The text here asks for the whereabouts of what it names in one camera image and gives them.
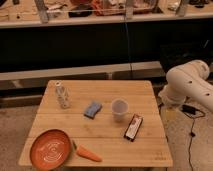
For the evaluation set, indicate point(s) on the clear plastic bottle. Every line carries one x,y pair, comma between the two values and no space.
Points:
62,95

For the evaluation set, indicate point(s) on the long wooden workbench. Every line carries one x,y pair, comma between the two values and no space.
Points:
35,13

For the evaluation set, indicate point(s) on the orange plate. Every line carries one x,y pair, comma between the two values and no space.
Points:
50,150

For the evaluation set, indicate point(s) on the orange carrot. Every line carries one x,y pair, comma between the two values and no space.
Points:
85,153

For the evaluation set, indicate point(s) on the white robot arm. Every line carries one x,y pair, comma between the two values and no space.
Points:
188,80

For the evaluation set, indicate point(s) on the wooden folding table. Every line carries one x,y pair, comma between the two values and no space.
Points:
103,135

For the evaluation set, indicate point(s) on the black chocolate bar box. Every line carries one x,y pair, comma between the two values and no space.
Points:
133,127

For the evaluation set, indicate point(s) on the blue sponge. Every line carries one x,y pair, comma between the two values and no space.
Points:
92,109

